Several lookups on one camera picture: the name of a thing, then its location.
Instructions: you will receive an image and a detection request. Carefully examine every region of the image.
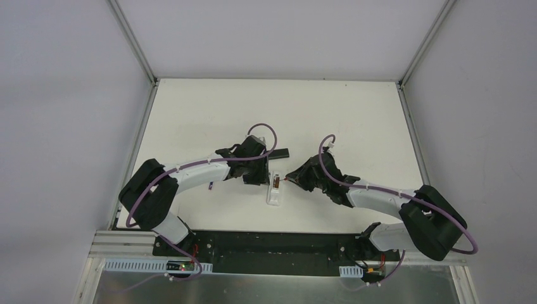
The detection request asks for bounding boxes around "white remote control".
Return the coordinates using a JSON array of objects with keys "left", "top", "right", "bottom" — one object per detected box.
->
[{"left": 266, "top": 171, "right": 285, "bottom": 206}]

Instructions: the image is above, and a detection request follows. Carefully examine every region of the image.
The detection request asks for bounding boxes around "black battery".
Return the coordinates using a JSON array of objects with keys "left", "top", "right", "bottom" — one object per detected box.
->
[{"left": 272, "top": 175, "right": 281, "bottom": 189}]

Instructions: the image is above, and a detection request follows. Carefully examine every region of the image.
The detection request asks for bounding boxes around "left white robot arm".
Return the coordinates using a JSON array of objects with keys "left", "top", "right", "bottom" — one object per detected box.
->
[{"left": 118, "top": 135, "right": 269, "bottom": 256}]

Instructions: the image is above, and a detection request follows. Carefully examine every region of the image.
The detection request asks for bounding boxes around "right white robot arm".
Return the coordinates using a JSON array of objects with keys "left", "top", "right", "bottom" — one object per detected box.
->
[{"left": 286, "top": 152, "right": 468, "bottom": 261}]

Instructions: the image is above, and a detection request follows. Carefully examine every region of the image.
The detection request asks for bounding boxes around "black remote control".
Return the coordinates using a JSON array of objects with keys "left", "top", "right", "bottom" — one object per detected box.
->
[{"left": 268, "top": 148, "right": 290, "bottom": 160}]

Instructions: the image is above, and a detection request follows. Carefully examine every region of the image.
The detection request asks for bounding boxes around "right controller board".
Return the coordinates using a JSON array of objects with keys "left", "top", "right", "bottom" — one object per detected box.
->
[{"left": 338, "top": 265, "right": 385, "bottom": 280}]

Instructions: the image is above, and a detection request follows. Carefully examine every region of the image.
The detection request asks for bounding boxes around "controller board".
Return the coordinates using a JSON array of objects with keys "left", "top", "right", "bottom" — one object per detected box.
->
[
  {"left": 338, "top": 265, "right": 385, "bottom": 280},
  {"left": 103, "top": 258, "right": 213, "bottom": 274}
]

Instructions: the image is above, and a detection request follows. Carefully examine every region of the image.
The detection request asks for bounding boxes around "left controller board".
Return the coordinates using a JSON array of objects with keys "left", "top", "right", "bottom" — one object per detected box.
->
[{"left": 103, "top": 258, "right": 213, "bottom": 274}]

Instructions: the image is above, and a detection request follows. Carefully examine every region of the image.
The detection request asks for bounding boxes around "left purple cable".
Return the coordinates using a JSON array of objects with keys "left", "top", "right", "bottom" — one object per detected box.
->
[{"left": 125, "top": 122, "right": 279, "bottom": 229}]

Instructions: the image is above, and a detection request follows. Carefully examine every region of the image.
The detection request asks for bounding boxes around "purple cable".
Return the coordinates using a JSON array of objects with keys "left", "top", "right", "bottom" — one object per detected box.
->
[
  {"left": 317, "top": 134, "right": 479, "bottom": 257},
  {"left": 125, "top": 122, "right": 279, "bottom": 229}
]

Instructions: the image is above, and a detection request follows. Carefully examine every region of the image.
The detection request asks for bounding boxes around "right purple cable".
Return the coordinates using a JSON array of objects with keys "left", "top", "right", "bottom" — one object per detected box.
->
[{"left": 317, "top": 134, "right": 479, "bottom": 257}]

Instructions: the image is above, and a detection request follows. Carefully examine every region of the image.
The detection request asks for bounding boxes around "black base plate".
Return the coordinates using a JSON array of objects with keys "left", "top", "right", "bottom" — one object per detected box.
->
[{"left": 178, "top": 230, "right": 400, "bottom": 277}]

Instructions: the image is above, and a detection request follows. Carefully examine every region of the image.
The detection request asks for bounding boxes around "aluminium frame rail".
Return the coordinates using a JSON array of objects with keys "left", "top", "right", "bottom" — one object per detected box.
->
[{"left": 89, "top": 229, "right": 467, "bottom": 267}]

